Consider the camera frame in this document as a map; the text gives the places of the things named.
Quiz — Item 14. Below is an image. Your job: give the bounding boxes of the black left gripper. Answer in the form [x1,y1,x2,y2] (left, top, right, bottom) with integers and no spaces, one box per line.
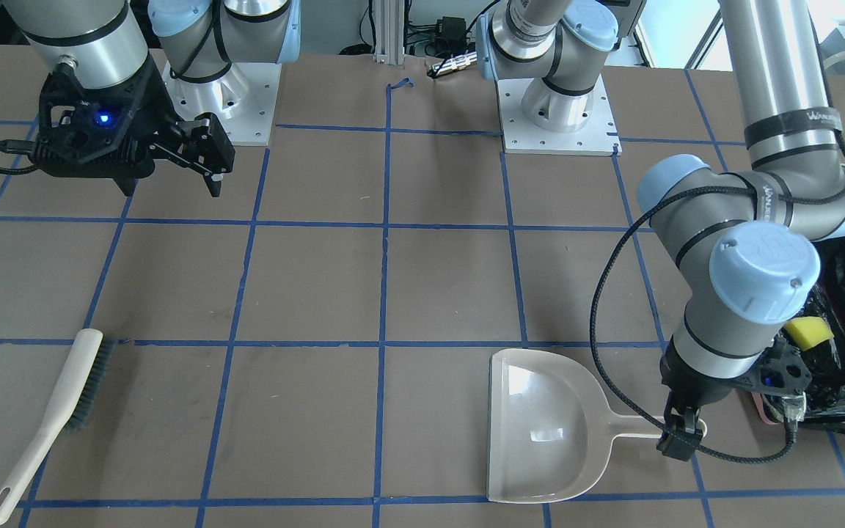
[656,339,812,461]

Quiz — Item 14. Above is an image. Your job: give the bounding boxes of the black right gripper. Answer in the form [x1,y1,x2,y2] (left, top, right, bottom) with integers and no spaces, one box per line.
[30,57,235,198]

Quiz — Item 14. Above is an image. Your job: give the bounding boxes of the beige plastic dustpan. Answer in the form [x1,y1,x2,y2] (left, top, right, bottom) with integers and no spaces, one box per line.
[486,348,661,505]

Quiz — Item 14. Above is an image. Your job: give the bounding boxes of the yellow sponge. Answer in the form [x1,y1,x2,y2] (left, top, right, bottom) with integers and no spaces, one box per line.
[783,315,835,351]

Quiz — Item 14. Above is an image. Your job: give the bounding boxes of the beige hand brush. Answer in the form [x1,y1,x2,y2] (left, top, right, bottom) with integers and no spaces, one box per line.
[0,328,115,526]

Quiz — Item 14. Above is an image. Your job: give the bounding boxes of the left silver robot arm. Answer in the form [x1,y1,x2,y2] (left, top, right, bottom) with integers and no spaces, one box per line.
[589,1,845,464]

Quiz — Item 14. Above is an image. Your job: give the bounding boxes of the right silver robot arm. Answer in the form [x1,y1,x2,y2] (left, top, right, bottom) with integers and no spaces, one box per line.
[0,1,301,197]

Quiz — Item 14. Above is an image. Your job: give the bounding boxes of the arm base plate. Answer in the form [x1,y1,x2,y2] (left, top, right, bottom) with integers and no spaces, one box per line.
[496,78,623,156]
[162,63,282,147]

